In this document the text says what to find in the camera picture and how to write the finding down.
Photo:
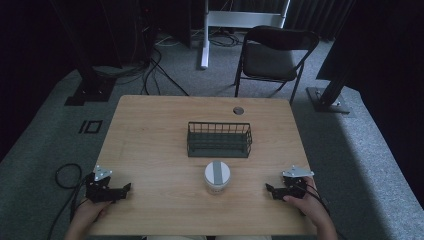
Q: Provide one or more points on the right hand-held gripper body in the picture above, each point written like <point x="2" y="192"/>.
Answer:
<point x="295" y="185"/>

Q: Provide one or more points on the white desk frame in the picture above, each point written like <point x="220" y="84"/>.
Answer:
<point x="233" y="18"/>

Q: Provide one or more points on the black folding chair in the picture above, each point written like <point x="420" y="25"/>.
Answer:
<point x="270" y="60"/>

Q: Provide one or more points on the round grey table grommet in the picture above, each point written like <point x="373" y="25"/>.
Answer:
<point x="238" y="110"/>

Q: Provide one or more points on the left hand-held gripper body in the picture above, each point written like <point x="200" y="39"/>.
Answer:
<point x="99" y="190"/>

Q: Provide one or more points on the person's right hand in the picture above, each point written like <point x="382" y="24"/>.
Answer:
<point x="311" y="205"/>

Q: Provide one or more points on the person's left hand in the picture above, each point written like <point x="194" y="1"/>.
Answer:
<point x="87" y="211"/>

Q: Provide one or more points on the black metal stand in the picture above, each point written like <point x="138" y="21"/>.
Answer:
<point x="91" y="85"/>
<point x="330" y="95"/>

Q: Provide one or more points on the white cup with grey-striped lid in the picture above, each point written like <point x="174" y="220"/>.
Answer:
<point x="217" y="176"/>

